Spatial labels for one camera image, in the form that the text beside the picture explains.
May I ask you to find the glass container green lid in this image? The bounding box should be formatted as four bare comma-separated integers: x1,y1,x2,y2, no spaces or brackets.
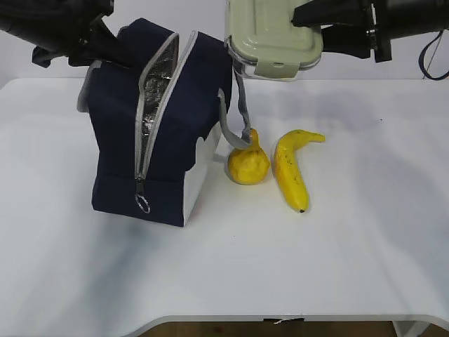
225,0,323,81

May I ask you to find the yellow banana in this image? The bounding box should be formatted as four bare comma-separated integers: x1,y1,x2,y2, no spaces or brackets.
273,129,326,213

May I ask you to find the yellow pear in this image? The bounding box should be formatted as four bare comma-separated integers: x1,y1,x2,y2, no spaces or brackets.
227,128,271,185

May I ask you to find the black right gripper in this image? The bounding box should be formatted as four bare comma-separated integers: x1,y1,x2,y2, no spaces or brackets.
291,0,392,63

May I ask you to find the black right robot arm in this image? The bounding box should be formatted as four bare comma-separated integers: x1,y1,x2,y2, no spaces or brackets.
291,0,448,62

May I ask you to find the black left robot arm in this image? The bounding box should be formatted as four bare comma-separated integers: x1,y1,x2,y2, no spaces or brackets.
1,0,138,69

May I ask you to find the navy insulated lunch bag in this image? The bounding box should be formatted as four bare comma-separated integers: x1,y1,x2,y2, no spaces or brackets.
78,18,252,227

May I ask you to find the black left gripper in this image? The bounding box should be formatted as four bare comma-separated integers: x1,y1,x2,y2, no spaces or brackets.
32,1,139,69

